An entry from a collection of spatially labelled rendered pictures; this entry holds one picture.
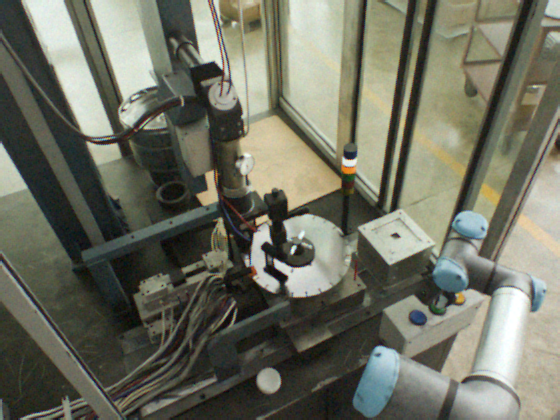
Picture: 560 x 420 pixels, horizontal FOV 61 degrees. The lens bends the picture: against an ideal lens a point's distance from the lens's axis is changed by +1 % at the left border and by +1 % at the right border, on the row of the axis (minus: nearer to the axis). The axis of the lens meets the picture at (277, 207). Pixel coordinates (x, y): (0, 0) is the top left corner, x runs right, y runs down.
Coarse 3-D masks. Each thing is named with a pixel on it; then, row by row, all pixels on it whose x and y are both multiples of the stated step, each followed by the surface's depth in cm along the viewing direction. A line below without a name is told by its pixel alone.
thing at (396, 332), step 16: (400, 304) 138; (416, 304) 137; (464, 304) 137; (384, 320) 139; (400, 320) 134; (432, 320) 134; (448, 320) 136; (464, 320) 142; (384, 336) 143; (400, 336) 133; (416, 336) 132; (432, 336) 138; (448, 336) 145; (400, 352) 137; (416, 352) 141
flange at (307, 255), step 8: (304, 240) 148; (288, 248) 146; (304, 248) 144; (312, 248) 146; (288, 256) 144; (296, 256) 144; (304, 256) 144; (312, 256) 144; (296, 264) 142; (304, 264) 142
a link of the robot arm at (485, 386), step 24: (504, 288) 98; (528, 288) 99; (504, 312) 92; (528, 312) 95; (480, 336) 91; (504, 336) 87; (480, 360) 84; (504, 360) 82; (480, 384) 77; (504, 384) 77; (456, 408) 72; (480, 408) 72; (504, 408) 74
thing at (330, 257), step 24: (312, 216) 156; (264, 240) 150; (312, 240) 149; (336, 240) 149; (264, 264) 144; (288, 264) 143; (312, 264) 143; (336, 264) 142; (264, 288) 138; (288, 288) 137; (312, 288) 137
